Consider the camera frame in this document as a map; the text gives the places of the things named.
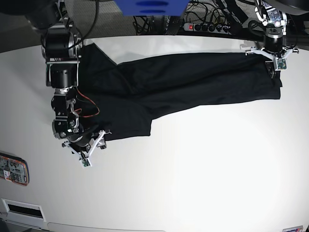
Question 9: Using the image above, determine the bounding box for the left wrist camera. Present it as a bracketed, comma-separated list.
[274, 58, 287, 71]

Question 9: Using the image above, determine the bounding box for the white table cable slot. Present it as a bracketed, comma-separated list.
[1, 198, 46, 221]

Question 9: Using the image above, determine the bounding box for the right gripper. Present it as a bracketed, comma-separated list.
[62, 130, 111, 159]

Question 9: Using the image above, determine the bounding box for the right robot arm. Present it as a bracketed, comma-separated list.
[26, 0, 106, 167]

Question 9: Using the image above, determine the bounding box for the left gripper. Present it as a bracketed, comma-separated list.
[245, 35, 299, 79]

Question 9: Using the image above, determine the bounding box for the orange-edged circuit board case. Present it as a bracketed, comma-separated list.
[0, 153, 29, 186]

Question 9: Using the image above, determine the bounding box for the blue plastic bin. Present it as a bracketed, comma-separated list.
[115, 0, 189, 16]

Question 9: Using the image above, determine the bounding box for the white power strip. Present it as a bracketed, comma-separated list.
[183, 23, 231, 35]

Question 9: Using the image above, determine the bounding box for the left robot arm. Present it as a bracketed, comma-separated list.
[245, 0, 299, 78]

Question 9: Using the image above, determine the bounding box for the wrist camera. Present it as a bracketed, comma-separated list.
[79, 159, 92, 168]
[274, 58, 287, 71]

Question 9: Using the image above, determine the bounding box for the black T-shirt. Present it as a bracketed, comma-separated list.
[78, 43, 282, 141]

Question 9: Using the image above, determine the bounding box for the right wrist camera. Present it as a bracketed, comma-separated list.
[79, 159, 92, 168]

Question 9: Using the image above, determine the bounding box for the sticker at table edge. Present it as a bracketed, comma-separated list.
[282, 225, 304, 232]

